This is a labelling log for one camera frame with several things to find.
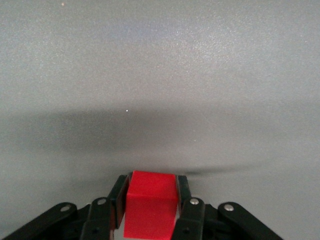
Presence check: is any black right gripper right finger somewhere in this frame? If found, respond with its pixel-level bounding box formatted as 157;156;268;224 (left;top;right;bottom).
172;174;286;240

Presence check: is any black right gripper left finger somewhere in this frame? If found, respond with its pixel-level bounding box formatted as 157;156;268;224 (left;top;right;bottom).
0;174;131;240

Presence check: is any small red cube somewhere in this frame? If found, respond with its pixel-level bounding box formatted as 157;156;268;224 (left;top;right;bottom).
123;170;179;239

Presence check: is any dark grey table mat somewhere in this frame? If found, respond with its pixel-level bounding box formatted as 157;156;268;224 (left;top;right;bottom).
0;0;320;240

